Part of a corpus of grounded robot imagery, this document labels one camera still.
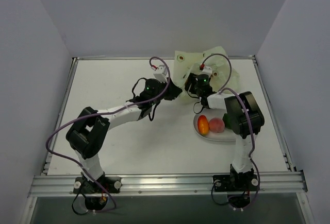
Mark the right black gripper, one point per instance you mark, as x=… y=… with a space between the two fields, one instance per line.
x=191 y=83

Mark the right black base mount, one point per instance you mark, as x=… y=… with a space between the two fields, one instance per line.
x=238 y=190

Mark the white oval plate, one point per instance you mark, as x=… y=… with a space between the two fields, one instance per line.
x=226 y=135

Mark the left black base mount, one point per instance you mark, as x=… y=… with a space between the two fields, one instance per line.
x=94 y=194

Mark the aluminium table edge frame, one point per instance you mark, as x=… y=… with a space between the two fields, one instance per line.
x=168 y=144

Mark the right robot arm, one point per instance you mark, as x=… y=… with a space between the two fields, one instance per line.
x=244 y=115

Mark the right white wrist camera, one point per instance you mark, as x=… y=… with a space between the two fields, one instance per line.
x=205 y=70

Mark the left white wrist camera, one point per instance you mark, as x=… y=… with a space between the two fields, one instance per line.
x=161 y=73

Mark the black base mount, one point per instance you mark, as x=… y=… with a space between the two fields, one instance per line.
x=94 y=194
x=238 y=190

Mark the green fake fruit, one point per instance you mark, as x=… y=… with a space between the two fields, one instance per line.
x=226 y=121

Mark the orange fake fruit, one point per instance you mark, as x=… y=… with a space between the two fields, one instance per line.
x=203 y=125

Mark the pink fake peach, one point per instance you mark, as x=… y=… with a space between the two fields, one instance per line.
x=216 y=125

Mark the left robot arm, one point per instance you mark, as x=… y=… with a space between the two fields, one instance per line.
x=87 y=136

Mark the aluminium front rail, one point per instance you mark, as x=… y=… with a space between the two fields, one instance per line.
x=166 y=185

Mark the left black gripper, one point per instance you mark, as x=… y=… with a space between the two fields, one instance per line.
x=171 y=91

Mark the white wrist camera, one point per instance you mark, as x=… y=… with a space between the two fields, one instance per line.
x=205 y=70
x=161 y=73

